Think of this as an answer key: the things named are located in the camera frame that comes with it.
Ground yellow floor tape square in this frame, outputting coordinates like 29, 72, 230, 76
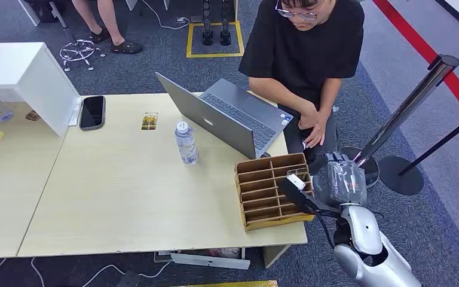
186, 20, 245, 59

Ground person's left hand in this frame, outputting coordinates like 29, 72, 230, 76
303, 113, 328, 149

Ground white chair star base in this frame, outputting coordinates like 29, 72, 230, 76
59, 38, 107, 72

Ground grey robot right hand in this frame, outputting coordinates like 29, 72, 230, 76
312, 151, 368, 208

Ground black smartphone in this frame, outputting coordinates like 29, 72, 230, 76
78, 95, 107, 132

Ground white furniture leg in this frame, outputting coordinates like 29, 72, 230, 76
50, 1, 68, 29
17, 0, 42, 28

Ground black robot stand leg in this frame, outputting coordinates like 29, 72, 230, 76
219, 0, 232, 47
201, 0, 215, 47

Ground clear water bottle white cap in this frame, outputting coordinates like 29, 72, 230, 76
174, 121, 200, 166

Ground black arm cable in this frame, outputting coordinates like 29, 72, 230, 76
316, 212, 338, 249

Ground cardboard divider organizer box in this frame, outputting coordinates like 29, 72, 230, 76
234, 152, 316, 233

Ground person's right hand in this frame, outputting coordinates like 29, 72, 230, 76
298, 103, 320, 131

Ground grey laptop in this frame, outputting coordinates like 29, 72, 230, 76
155, 71, 294, 160

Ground chrome stanchion post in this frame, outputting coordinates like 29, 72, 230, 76
339, 54, 459, 188

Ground white desk cabinet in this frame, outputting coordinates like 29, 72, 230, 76
0, 42, 82, 139

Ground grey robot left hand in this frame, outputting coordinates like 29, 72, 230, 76
115, 271, 142, 287

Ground black stanchion post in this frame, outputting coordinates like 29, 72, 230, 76
378, 117, 459, 196

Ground person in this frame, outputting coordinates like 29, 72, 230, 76
71, 0, 144, 55
238, 0, 366, 175

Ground beige desk leg panel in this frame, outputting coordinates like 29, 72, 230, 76
262, 244, 292, 269

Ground eyeglasses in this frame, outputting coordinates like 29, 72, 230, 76
275, 0, 320, 22

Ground white paper stack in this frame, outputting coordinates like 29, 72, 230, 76
68, 97, 83, 127

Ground yellow printed card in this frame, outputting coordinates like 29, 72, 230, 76
140, 112, 160, 132

